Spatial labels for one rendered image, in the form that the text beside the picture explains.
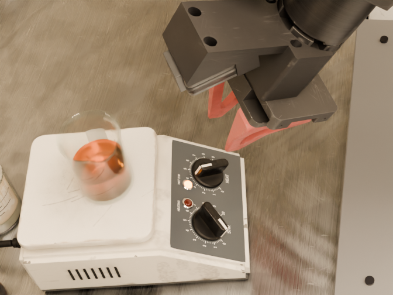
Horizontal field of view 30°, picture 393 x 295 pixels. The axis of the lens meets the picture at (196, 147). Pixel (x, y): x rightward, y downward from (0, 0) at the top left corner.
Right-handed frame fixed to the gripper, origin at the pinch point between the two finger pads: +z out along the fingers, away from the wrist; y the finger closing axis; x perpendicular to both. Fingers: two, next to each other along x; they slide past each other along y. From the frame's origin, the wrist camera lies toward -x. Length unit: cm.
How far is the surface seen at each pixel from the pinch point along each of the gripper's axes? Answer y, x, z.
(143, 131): -4.6, -3.6, 6.7
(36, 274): 3.2, -14.5, 15.6
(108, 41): -24.0, 4.7, 18.0
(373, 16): -12.3, 29.0, 1.6
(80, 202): -0.1, -10.9, 9.4
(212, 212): 5.2, -1.3, 5.5
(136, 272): 6.7, -7.3, 11.6
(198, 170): 0.6, -0.3, 6.0
